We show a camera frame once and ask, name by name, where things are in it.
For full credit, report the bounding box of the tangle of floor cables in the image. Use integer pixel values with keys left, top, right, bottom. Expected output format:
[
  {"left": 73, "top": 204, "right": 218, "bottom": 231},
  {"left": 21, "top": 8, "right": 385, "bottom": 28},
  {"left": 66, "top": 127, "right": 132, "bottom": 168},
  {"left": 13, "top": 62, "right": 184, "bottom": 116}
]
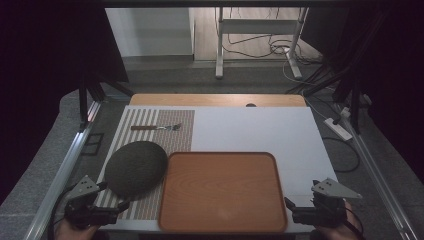
[{"left": 221, "top": 7, "right": 329, "bottom": 95}]

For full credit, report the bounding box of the white power strip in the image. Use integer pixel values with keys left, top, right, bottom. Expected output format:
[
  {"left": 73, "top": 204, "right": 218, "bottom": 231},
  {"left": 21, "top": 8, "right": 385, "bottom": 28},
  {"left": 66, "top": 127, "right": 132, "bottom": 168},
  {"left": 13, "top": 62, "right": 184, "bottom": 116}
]
[{"left": 323, "top": 116, "right": 354, "bottom": 142}]

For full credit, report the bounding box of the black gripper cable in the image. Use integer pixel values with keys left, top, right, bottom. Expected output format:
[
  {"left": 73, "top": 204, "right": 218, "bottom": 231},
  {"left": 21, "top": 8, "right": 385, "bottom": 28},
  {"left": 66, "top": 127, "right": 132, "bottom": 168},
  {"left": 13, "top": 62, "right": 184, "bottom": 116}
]
[
  {"left": 47, "top": 186, "right": 73, "bottom": 240},
  {"left": 344, "top": 205, "right": 366, "bottom": 240}
]

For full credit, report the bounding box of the striped woven placemat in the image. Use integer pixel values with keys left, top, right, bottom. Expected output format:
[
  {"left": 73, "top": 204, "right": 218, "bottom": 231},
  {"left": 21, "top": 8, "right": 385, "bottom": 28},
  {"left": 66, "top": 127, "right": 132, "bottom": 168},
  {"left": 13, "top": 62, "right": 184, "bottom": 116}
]
[{"left": 94, "top": 108, "right": 196, "bottom": 221}]

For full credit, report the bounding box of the black square floor frame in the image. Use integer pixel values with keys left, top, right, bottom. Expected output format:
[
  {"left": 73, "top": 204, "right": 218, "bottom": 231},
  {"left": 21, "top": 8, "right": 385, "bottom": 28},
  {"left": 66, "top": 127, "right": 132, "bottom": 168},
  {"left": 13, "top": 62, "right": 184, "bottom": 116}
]
[{"left": 81, "top": 132, "right": 105, "bottom": 157}]

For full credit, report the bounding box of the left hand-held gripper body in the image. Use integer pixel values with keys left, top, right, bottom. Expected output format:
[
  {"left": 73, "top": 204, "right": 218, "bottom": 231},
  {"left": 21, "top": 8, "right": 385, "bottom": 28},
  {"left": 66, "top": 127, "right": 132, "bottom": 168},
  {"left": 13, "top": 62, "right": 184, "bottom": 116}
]
[{"left": 64, "top": 175, "right": 120, "bottom": 230}]

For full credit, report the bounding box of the person's left hand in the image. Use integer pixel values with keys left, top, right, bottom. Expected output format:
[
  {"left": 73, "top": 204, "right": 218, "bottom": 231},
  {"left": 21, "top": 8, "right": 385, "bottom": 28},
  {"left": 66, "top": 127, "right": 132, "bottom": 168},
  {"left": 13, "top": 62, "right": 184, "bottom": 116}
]
[{"left": 54, "top": 219, "right": 100, "bottom": 240}]

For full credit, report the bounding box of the black floor cable loop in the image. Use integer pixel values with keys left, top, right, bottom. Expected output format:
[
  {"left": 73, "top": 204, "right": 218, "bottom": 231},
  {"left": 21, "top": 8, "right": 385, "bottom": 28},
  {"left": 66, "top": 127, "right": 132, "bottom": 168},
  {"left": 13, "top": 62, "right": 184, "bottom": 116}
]
[{"left": 321, "top": 136, "right": 362, "bottom": 174}]

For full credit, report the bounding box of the aluminium frame rail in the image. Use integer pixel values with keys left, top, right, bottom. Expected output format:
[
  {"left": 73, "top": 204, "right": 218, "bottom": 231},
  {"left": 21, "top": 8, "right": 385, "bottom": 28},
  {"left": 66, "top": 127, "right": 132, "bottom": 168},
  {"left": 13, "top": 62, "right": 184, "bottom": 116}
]
[
  {"left": 334, "top": 103, "right": 416, "bottom": 240},
  {"left": 23, "top": 99, "right": 102, "bottom": 240}
]

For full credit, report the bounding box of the dark green round plate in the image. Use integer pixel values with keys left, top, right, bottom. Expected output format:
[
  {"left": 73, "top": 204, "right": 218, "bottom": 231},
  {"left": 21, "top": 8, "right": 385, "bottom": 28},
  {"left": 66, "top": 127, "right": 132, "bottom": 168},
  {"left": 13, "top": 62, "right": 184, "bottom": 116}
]
[{"left": 103, "top": 140, "right": 169, "bottom": 201}]

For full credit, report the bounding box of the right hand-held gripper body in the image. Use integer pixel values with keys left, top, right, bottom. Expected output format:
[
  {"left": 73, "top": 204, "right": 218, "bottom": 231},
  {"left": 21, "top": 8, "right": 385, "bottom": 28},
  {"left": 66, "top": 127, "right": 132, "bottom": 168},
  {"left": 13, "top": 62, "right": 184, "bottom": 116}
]
[{"left": 292, "top": 177, "right": 363, "bottom": 230}]

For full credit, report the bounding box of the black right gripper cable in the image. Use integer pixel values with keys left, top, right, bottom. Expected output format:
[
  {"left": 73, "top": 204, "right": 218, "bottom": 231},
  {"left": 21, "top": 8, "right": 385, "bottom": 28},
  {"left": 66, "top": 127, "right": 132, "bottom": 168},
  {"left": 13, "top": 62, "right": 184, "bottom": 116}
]
[{"left": 344, "top": 205, "right": 366, "bottom": 240}]

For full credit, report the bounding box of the black curtain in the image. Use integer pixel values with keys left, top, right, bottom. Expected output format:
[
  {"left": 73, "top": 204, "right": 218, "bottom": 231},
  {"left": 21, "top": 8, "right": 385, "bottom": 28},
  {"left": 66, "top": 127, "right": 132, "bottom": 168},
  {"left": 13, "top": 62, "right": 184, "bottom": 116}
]
[
  {"left": 301, "top": 0, "right": 424, "bottom": 184},
  {"left": 0, "top": 0, "right": 129, "bottom": 204}
]

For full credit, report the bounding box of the person's right hand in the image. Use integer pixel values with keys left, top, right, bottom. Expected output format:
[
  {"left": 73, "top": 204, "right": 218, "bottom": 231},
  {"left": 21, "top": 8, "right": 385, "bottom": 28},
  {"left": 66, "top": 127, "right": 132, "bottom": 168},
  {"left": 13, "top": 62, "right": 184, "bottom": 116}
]
[{"left": 313, "top": 199, "right": 364, "bottom": 240}]

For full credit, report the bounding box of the white metal stand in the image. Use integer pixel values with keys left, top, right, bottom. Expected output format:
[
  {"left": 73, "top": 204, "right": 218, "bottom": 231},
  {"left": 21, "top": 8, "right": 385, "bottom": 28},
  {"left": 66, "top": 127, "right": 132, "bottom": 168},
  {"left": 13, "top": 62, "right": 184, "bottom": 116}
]
[{"left": 214, "top": 7, "right": 310, "bottom": 80}]

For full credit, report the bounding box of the wooden-handled metal utensil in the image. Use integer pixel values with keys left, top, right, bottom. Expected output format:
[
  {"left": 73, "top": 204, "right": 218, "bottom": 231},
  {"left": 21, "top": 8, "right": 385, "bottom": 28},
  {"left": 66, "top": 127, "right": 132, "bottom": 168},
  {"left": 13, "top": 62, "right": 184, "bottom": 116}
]
[{"left": 130, "top": 122, "right": 183, "bottom": 132}]

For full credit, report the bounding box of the brown wooden tray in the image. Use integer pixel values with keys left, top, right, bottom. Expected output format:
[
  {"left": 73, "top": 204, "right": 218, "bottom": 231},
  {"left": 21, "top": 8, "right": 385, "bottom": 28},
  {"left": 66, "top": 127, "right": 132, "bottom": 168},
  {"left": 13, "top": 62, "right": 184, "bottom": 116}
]
[{"left": 157, "top": 151, "right": 289, "bottom": 234}]

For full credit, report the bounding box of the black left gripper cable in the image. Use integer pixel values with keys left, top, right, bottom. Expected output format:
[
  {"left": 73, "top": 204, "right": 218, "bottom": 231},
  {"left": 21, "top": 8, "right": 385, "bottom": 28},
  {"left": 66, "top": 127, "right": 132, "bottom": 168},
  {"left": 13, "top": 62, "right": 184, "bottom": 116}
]
[{"left": 47, "top": 186, "right": 73, "bottom": 240}]

